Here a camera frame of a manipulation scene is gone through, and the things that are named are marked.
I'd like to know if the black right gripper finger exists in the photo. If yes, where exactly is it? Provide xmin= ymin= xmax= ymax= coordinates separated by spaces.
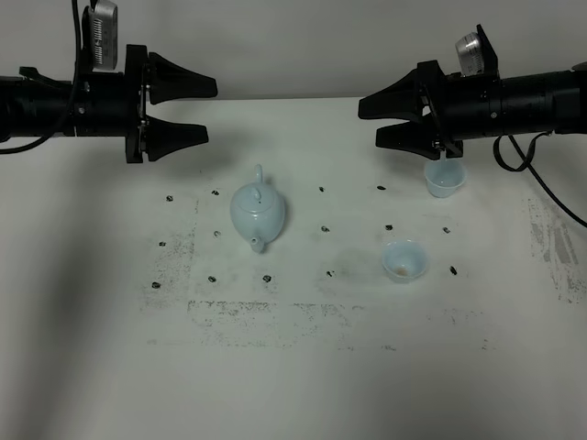
xmin=374 ymin=108 xmax=443 ymax=160
xmin=358 ymin=69 xmax=424 ymax=123

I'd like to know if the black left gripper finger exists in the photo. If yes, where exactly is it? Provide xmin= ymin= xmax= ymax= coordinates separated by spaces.
xmin=145 ymin=117 xmax=209 ymax=162
xmin=148 ymin=52 xmax=217 ymax=105

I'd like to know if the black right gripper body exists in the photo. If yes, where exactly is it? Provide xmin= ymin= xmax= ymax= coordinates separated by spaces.
xmin=416 ymin=60 xmax=504 ymax=160

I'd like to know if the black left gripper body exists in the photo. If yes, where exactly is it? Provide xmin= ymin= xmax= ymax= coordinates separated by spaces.
xmin=71 ymin=44 xmax=148 ymax=163

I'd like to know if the light blue porcelain teapot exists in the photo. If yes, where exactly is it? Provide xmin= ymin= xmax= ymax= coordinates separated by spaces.
xmin=229 ymin=164 xmax=286 ymax=254

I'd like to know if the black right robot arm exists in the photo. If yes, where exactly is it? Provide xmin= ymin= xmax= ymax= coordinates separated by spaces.
xmin=358 ymin=60 xmax=586 ymax=160

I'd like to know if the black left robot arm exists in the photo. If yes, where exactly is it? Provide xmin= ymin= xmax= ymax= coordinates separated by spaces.
xmin=1 ymin=45 xmax=217 ymax=163

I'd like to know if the far light blue teacup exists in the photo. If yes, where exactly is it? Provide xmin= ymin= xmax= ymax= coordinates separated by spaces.
xmin=424 ymin=159 xmax=467 ymax=198

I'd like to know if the light blue teacup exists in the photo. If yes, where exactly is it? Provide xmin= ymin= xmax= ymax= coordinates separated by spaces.
xmin=382 ymin=240 xmax=429 ymax=283
xmin=424 ymin=159 xmax=467 ymax=198

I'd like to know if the near light blue teacup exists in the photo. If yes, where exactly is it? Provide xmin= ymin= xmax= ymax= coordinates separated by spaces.
xmin=382 ymin=240 xmax=429 ymax=283

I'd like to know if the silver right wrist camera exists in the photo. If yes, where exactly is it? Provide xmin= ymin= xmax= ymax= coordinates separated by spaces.
xmin=455 ymin=24 xmax=499 ymax=77

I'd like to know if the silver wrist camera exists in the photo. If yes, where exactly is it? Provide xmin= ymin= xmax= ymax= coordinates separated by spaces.
xmin=82 ymin=0 xmax=118 ymax=71
xmin=455 ymin=24 xmax=499 ymax=77

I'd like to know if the black left camera cable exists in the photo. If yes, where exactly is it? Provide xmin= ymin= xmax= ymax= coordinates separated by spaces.
xmin=0 ymin=0 xmax=88 ymax=155

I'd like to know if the black camera cable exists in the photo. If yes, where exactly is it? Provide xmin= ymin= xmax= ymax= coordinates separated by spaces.
xmin=493 ymin=131 xmax=587 ymax=230
xmin=0 ymin=0 xmax=88 ymax=155

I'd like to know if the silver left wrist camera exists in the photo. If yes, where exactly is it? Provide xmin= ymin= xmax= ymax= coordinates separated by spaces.
xmin=82 ymin=0 xmax=118 ymax=71

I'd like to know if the black right camera cable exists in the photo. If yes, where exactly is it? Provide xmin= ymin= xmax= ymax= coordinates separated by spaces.
xmin=493 ymin=131 xmax=587 ymax=230

